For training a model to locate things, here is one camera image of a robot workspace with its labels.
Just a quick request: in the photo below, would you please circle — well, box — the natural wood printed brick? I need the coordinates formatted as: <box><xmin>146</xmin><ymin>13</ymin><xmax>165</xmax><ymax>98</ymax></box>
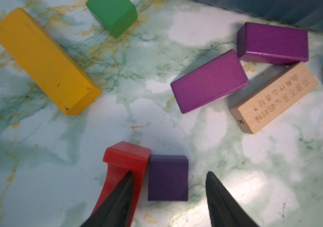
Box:
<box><xmin>230</xmin><ymin>62</ymin><xmax>318</xmax><ymax>134</ymax></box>

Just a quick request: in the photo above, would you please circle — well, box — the purple brick beside bin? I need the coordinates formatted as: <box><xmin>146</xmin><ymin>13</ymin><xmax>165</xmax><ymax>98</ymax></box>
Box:
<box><xmin>237</xmin><ymin>22</ymin><xmax>309</xmax><ymax>65</ymax></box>

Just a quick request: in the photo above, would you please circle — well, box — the yellow long brick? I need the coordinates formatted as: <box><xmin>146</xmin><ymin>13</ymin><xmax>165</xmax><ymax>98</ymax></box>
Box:
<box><xmin>0</xmin><ymin>8</ymin><xmax>101</xmax><ymax>116</ymax></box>

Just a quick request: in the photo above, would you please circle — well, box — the dark teal storage bin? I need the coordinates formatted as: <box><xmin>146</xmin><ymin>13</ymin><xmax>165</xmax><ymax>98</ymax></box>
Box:
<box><xmin>202</xmin><ymin>0</ymin><xmax>323</xmax><ymax>32</ymax></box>

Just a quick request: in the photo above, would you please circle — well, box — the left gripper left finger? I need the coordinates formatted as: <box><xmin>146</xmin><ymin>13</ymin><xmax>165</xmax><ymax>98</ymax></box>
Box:
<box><xmin>82</xmin><ymin>172</ymin><xmax>135</xmax><ymax>227</ymax></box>

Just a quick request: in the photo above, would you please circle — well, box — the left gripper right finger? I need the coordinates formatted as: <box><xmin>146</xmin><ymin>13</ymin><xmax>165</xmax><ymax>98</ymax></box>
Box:
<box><xmin>206</xmin><ymin>171</ymin><xmax>258</xmax><ymax>227</ymax></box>

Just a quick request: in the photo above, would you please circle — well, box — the red arch brick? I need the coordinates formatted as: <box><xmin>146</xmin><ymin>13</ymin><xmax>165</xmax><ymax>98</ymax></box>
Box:
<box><xmin>93</xmin><ymin>141</ymin><xmax>151</xmax><ymax>219</ymax></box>

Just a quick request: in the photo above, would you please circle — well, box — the purple tall triangle brick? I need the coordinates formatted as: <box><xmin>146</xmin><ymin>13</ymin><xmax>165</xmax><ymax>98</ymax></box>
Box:
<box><xmin>171</xmin><ymin>49</ymin><xmax>249</xmax><ymax>114</ymax></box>

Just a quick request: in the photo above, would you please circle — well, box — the green cube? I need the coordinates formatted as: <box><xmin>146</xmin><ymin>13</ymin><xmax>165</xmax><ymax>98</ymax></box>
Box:
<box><xmin>86</xmin><ymin>0</ymin><xmax>137</xmax><ymax>38</ymax></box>

